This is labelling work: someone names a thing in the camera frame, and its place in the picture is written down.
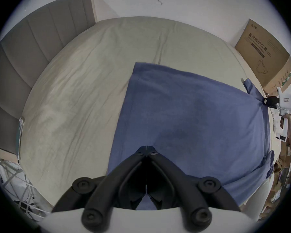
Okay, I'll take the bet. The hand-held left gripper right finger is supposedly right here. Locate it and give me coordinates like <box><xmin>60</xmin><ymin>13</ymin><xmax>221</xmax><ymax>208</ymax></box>
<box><xmin>147</xmin><ymin>146</ymin><xmax>242</xmax><ymax>229</ymax></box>

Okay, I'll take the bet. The white wire rack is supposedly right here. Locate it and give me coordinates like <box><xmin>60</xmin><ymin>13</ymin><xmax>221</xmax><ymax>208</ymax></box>
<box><xmin>0</xmin><ymin>154</ymin><xmax>53</xmax><ymax>222</ymax></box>

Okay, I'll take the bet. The brown cardboard carton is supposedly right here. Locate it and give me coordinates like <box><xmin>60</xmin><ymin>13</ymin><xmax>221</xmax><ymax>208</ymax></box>
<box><xmin>234</xmin><ymin>18</ymin><xmax>291</xmax><ymax>93</ymax></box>

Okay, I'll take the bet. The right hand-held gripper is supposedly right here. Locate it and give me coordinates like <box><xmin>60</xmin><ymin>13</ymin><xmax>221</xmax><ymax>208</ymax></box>
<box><xmin>262</xmin><ymin>86</ymin><xmax>291</xmax><ymax>143</ymax></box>

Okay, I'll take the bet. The grey padded headboard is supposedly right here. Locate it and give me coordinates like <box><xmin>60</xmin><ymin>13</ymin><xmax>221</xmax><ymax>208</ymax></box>
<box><xmin>0</xmin><ymin>0</ymin><xmax>97</xmax><ymax>155</ymax></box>

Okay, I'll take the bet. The person's right hand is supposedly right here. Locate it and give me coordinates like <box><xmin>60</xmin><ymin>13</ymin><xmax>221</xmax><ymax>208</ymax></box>
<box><xmin>279</xmin><ymin>113</ymin><xmax>291</xmax><ymax>131</ymax></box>

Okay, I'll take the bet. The bed with beige sheet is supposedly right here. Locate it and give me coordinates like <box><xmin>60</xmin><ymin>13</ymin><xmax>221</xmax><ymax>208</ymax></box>
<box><xmin>19</xmin><ymin>16</ymin><xmax>277</xmax><ymax>224</ymax></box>

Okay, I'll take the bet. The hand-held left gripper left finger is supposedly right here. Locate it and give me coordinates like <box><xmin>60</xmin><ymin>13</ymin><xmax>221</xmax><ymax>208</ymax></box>
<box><xmin>52</xmin><ymin>146</ymin><xmax>148</xmax><ymax>230</ymax></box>

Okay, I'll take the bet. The pile of cardboard pieces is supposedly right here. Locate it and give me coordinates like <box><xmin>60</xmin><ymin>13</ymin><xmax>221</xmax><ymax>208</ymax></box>
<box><xmin>263</xmin><ymin>140</ymin><xmax>291</xmax><ymax>218</ymax></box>

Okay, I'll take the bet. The white green flat packet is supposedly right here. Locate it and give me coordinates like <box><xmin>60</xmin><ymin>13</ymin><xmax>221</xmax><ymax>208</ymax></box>
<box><xmin>16</xmin><ymin>117</ymin><xmax>25</xmax><ymax>161</ymax></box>

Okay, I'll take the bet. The blue garment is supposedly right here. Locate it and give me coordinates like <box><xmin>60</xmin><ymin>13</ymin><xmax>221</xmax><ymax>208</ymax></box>
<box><xmin>107</xmin><ymin>62</ymin><xmax>275</xmax><ymax>211</ymax></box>

